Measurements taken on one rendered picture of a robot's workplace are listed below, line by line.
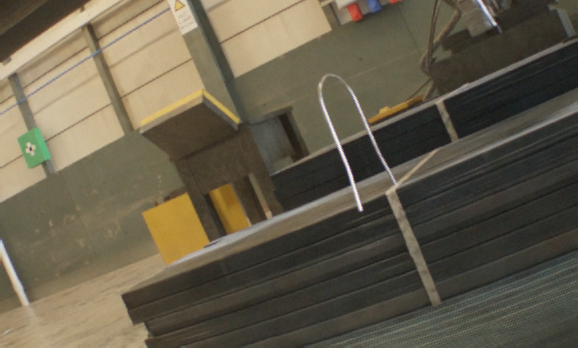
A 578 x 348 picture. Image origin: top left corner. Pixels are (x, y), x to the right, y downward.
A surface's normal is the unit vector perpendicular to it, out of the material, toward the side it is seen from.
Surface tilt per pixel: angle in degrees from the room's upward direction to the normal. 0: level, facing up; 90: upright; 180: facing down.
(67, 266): 90
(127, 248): 90
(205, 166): 90
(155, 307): 90
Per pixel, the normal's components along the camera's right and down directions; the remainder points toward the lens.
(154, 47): -0.39, 0.17
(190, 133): 0.05, 0.80
